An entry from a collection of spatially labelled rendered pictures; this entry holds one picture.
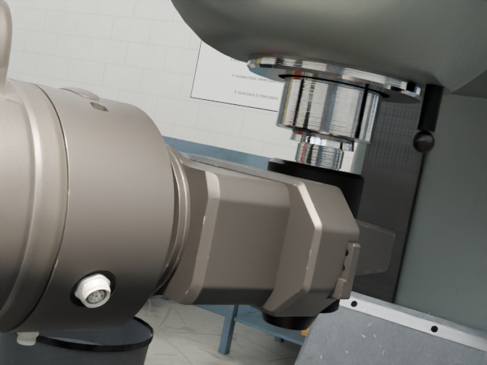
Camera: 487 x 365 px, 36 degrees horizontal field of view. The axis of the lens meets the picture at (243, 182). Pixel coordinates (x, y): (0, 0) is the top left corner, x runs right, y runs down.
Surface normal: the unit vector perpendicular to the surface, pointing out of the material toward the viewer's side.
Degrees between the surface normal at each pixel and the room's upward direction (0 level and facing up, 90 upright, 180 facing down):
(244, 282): 90
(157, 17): 90
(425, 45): 131
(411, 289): 90
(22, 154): 60
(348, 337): 64
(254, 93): 90
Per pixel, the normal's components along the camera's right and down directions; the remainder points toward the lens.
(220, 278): 0.64, 0.17
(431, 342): -0.41, -0.50
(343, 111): 0.18, 0.09
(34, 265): 0.56, 0.42
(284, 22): -0.32, 0.84
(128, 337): -0.63, -0.14
